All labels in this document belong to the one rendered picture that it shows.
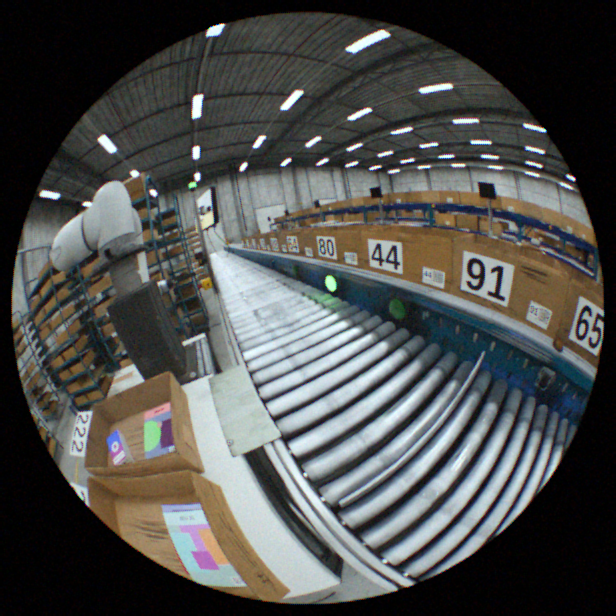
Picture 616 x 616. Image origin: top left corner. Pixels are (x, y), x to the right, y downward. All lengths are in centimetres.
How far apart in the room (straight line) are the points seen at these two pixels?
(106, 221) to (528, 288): 111
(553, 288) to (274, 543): 73
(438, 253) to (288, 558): 77
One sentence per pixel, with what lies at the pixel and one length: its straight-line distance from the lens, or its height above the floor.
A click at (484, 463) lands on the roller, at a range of 46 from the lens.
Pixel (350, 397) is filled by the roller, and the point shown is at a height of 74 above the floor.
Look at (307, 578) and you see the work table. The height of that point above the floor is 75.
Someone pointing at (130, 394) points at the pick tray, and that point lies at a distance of 68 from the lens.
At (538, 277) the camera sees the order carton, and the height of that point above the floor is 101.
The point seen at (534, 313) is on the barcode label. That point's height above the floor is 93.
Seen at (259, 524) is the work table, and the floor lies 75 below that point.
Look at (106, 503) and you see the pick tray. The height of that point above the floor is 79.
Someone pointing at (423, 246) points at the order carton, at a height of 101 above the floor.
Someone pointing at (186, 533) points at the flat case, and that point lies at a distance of 44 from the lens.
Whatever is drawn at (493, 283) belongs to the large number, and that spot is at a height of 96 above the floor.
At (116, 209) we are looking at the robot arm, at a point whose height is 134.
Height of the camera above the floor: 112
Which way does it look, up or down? 25 degrees down
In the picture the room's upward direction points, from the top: 11 degrees counter-clockwise
